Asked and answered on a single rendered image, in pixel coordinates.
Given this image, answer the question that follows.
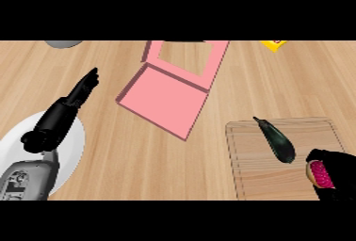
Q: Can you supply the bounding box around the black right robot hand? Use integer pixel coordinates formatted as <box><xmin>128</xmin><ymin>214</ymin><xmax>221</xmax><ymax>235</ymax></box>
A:
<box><xmin>304</xmin><ymin>149</ymin><xmax>356</xmax><ymax>201</ymax></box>

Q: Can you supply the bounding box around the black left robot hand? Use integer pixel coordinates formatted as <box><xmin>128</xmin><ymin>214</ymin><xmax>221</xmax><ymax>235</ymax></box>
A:
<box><xmin>18</xmin><ymin>67</ymin><xmax>100</xmax><ymax>154</ymax></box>

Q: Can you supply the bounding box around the pink frosted cupcake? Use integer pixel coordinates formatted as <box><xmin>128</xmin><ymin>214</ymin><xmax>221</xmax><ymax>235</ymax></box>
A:
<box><xmin>304</xmin><ymin>159</ymin><xmax>335</xmax><ymax>189</ymax></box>

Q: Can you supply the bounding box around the pale wooden cutting board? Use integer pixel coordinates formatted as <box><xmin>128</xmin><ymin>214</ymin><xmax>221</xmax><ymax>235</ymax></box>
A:
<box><xmin>224</xmin><ymin>117</ymin><xmax>345</xmax><ymax>201</ymax></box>

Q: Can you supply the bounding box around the pink cardboard box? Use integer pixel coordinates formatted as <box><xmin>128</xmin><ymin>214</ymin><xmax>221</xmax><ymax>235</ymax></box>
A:
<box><xmin>113</xmin><ymin>40</ymin><xmax>230</xmax><ymax>142</ymax></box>

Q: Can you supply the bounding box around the white round plate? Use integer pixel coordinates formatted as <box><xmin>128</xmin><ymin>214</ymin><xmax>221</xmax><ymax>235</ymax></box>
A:
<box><xmin>0</xmin><ymin>110</ymin><xmax>85</xmax><ymax>198</ymax></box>

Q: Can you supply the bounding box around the dark eggplant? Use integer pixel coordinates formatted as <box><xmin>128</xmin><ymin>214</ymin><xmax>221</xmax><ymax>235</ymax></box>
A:
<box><xmin>250</xmin><ymin>116</ymin><xmax>296</xmax><ymax>165</ymax></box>

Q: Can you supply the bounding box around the grey round object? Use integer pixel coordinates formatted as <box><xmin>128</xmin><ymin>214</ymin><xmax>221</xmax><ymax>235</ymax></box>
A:
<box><xmin>42</xmin><ymin>40</ymin><xmax>83</xmax><ymax>49</ymax></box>

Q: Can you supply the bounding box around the yellow packet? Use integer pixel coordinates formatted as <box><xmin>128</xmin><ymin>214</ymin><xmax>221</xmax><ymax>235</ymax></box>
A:
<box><xmin>258</xmin><ymin>40</ymin><xmax>289</xmax><ymax>54</ymax></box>

